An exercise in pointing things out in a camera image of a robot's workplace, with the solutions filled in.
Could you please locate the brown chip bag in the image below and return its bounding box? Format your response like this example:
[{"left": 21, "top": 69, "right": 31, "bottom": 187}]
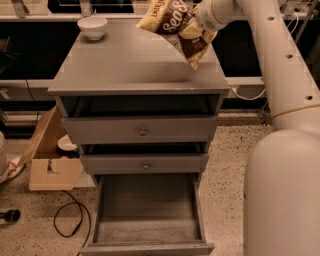
[{"left": 136, "top": 0, "right": 217, "bottom": 70}]

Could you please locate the white cable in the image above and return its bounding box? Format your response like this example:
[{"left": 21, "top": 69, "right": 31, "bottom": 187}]
[{"left": 229, "top": 84, "right": 268, "bottom": 102}]

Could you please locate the grey wooden drawer cabinet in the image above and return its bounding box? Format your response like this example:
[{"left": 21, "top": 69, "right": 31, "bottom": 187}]
[{"left": 48, "top": 17, "right": 231, "bottom": 183}]

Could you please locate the grey middle drawer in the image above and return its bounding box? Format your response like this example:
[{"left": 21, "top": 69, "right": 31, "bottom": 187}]
[{"left": 80, "top": 153, "right": 209, "bottom": 175}]

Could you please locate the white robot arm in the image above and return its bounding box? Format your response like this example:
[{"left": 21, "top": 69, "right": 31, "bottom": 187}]
[{"left": 195, "top": 0, "right": 320, "bottom": 256}]

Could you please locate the grey top drawer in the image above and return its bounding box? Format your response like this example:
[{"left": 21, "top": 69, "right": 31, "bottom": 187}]
[{"left": 62, "top": 116, "right": 217, "bottom": 145}]

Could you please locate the white bag at left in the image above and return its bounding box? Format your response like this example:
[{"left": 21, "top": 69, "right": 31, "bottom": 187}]
[{"left": 0, "top": 132, "right": 25, "bottom": 184}]

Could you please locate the black caster wheel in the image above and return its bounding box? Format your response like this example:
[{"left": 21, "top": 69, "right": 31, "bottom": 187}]
[{"left": 0, "top": 209, "right": 21, "bottom": 223}]

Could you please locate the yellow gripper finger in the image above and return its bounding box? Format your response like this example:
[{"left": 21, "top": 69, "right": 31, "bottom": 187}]
[{"left": 179, "top": 26, "right": 203, "bottom": 39}]

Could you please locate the white ceramic bowl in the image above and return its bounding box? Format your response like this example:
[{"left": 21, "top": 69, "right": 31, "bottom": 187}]
[{"left": 77, "top": 15, "right": 108, "bottom": 40}]

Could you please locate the cardboard box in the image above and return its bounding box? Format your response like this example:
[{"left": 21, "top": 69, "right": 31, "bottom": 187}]
[{"left": 17, "top": 107, "right": 83, "bottom": 191}]

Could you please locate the black cable on floor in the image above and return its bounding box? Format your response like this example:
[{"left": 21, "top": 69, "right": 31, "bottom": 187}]
[{"left": 53, "top": 189, "right": 92, "bottom": 256}]

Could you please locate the grey open bottom drawer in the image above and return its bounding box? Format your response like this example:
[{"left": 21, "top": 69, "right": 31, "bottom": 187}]
[{"left": 80, "top": 173, "right": 214, "bottom": 256}]

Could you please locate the white plate in box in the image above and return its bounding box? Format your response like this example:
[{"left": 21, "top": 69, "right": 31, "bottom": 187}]
[{"left": 57, "top": 135, "right": 77, "bottom": 152}]

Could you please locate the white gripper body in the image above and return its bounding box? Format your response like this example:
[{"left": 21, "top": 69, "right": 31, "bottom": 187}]
[{"left": 194, "top": 0, "right": 225, "bottom": 32}]

